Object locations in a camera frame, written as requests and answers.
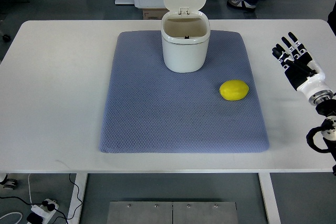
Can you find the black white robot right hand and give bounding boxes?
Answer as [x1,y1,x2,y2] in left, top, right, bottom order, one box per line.
[272,32,334,106]

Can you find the yellow lemon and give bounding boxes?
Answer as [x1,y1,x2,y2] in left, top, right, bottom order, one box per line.
[219,79,249,101]

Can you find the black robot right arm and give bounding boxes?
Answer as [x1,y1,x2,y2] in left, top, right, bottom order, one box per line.
[316,99,335,159]

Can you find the white trash bin open lid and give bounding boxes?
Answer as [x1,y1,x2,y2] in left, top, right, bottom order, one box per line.
[161,0,211,73]

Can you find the white table right leg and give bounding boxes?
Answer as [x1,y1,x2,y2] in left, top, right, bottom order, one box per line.
[258,172,281,224]

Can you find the white table leg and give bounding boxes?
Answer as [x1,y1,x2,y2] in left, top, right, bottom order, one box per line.
[258,172,281,224]
[67,173,88,224]

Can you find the blue textured mat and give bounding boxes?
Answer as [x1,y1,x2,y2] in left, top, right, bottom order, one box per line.
[99,30,269,153]

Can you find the cardboard box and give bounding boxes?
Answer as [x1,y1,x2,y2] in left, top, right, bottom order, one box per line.
[142,8,168,20]

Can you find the white table left leg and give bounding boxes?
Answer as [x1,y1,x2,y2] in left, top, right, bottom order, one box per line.
[67,173,88,224]

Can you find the white power strip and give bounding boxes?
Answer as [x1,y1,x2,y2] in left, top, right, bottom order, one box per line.
[31,199,59,223]

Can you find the black caster wheel left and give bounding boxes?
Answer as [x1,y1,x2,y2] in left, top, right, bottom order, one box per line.
[2,34,11,42]

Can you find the caster wheel bottom left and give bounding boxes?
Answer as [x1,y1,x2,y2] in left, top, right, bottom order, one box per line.
[0,173,18,190]

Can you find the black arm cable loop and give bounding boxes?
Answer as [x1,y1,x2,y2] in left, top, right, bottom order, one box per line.
[306,126,332,153]

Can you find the grey metal base plate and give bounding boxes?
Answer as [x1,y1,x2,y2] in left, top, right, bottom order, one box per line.
[107,201,238,223]

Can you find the black power cable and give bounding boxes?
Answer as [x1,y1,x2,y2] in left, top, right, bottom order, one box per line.
[0,173,83,224]

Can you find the white cable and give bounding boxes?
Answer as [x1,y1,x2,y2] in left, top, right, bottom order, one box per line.
[0,173,35,224]

